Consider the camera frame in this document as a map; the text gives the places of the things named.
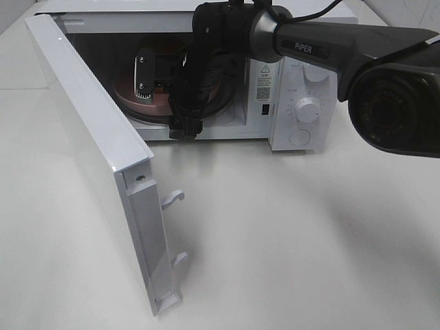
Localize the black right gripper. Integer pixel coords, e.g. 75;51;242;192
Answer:
133;48;187;95

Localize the pink ceramic plate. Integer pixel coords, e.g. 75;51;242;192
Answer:
113;68;221;118

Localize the white timer knob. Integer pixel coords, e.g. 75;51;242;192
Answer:
295;97;321;123

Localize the round white door button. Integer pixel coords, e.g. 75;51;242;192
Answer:
289;129;311;146

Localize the burger with lettuce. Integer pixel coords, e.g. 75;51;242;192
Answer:
136;34;186;55

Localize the white microwave door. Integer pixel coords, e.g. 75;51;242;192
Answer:
25;14;188;314

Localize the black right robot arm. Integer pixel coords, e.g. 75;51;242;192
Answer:
168;1;439;158

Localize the glass microwave turntable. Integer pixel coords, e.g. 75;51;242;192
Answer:
124;82;234;124

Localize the white warning label sticker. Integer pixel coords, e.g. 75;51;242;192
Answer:
255;63;274;102

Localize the white microwave oven body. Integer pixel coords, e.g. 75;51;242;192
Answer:
35;1;337;151

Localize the upper white power knob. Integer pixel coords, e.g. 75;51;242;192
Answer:
303;65;331;83

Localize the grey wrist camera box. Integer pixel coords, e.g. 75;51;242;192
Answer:
135;90;153;105

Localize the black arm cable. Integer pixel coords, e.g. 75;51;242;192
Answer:
250;0;440;66

